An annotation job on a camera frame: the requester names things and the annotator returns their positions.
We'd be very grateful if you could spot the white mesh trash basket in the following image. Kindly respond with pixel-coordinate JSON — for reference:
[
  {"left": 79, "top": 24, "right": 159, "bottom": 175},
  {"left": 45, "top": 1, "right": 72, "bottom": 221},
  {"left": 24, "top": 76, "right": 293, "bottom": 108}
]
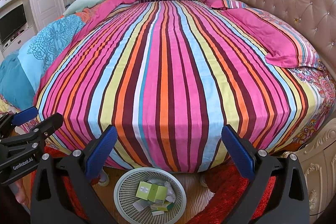
[{"left": 113, "top": 167, "right": 187, "bottom": 223}]

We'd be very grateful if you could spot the red shaggy rug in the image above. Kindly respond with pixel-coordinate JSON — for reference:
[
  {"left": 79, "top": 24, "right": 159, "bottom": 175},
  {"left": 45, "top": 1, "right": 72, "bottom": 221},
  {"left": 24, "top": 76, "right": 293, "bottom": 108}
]
[{"left": 45, "top": 147, "right": 276, "bottom": 223}]

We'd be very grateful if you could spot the black television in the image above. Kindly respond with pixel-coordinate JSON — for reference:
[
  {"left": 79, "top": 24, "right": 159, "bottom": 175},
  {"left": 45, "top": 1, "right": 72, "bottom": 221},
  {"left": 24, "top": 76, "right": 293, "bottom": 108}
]
[{"left": 0, "top": 5, "right": 27, "bottom": 43}]

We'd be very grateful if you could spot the pink striped pillow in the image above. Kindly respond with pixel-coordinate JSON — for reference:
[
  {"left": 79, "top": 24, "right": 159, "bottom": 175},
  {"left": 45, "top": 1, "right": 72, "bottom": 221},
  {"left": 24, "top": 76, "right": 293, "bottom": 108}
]
[{"left": 201, "top": 0, "right": 248, "bottom": 10}]

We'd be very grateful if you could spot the grey slipper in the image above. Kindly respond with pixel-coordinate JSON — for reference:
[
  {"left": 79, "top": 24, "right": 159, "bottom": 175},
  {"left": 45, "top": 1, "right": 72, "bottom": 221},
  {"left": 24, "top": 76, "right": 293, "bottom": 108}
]
[{"left": 98, "top": 169, "right": 109, "bottom": 187}]

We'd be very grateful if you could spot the striped colourful bed sheet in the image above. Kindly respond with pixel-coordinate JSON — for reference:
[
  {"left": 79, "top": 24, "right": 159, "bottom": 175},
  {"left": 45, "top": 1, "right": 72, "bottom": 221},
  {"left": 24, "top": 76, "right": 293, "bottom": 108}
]
[{"left": 34, "top": 1, "right": 335, "bottom": 173}]

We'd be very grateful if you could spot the light green pillow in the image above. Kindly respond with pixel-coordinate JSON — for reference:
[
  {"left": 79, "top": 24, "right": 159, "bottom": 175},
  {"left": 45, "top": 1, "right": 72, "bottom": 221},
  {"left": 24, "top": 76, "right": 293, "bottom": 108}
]
[{"left": 63, "top": 0, "right": 106, "bottom": 16}]

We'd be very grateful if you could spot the white pink cosmetic box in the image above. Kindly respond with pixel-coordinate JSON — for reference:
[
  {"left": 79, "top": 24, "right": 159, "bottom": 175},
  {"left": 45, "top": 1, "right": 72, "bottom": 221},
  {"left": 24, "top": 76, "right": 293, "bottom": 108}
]
[{"left": 132, "top": 199, "right": 150, "bottom": 212}]

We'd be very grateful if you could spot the large lime green box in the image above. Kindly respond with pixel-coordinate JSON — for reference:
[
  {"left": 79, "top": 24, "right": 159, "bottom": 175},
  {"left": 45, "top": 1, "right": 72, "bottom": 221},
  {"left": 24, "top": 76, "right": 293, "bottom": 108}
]
[{"left": 135, "top": 181, "right": 167, "bottom": 204}]

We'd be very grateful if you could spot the blue patterned duvet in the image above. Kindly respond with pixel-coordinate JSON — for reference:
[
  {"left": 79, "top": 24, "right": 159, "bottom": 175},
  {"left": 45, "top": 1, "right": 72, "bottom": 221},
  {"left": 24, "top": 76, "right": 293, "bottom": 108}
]
[{"left": 1, "top": 14, "right": 85, "bottom": 110}]

